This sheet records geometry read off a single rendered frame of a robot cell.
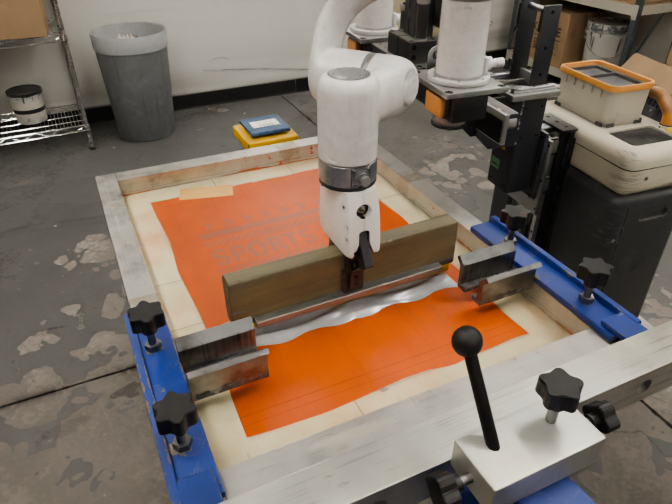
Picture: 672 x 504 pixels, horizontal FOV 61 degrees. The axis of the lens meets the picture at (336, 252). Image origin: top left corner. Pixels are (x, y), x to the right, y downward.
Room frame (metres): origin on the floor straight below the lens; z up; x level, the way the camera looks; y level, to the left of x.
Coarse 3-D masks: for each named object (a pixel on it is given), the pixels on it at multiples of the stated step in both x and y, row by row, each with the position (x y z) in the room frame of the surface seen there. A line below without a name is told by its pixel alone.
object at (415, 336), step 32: (288, 192) 1.02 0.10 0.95; (384, 224) 0.89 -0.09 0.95; (448, 288) 0.70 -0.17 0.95; (384, 320) 0.63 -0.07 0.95; (416, 320) 0.63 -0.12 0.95; (448, 320) 0.63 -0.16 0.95; (480, 320) 0.63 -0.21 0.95; (512, 320) 0.63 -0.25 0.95; (384, 352) 0.56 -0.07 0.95; (416, 352) 0.56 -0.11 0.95; (448, 352) 0.56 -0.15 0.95
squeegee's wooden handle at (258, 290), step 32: (416, 224) 0.72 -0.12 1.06; (448, 224) 0.73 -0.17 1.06; (320, 256) 0.64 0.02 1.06; (384, 256) 0.68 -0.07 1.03; (416, 256) 0.70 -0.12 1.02; (448, 256) 0.73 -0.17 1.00; (224, 288) 0.60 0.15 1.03; (256, 288) 0.60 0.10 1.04; (288, 288) 0.61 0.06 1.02; (320, 288) 0.64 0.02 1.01
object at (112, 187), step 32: (192, 160) 1.09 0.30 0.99; (224, 160) 1.09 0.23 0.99; (256, 160) 1.12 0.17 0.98; (288, 160) 1.15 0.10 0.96; (384, 160) 1.09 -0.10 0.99; (128, 192) 1.01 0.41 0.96; (416, 192) 0.96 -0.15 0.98; (128, 224) 0.84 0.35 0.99; (128, 256) 0.74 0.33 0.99; (128, 288) 0.66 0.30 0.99; (576, 320) 0.59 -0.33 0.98; (544, 352) 0.53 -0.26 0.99; (576, 352) 0.53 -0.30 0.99; (448, 384) 0.47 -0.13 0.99; (512, 384) 0.47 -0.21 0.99; (384, 416) 0.42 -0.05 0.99; (416, 416) 0.42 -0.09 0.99; (288, 448) 0.38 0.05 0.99; (320, 448) 0.38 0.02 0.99; (352, 448) 0.38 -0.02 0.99; (224, 480) 0.34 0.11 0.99; (256, 480) 0.34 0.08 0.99
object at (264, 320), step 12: (432, 264) 0.71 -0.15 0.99; (396, 276) 0.68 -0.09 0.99; (408, 276) 0.68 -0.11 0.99; (420, 276) 0.69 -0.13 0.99; (372, 288) 0.66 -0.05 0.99; (384, 288) 0.66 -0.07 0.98; (312, 300) 0.63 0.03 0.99; (324, 300) 0.63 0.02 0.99; (336, 300) 0.63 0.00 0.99; (276, 312) 0.60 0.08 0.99; (288, 312) 0.60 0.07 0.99; (300, 312) 0.61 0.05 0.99; (264, 324) 0.59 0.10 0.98
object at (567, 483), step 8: (560, 480) 0.31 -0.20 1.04; (568, 480) 0.31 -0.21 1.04; (544, 488) 0.30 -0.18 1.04; (552, 488) 0.30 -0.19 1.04; (560, 488) 0.30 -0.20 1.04; (568, 488) 0.30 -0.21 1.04; (576, 488) 0.30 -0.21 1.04; (528, 496) 0.29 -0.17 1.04; (536, 496) 0.29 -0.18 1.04; (544, 496) 0.29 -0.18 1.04; (552, 496) 0.29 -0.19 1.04; (560, 496) 0.29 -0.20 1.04; (568, 496) 0.29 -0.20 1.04; (576, 496) 0.29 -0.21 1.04; (584, 496) 0.29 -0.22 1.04
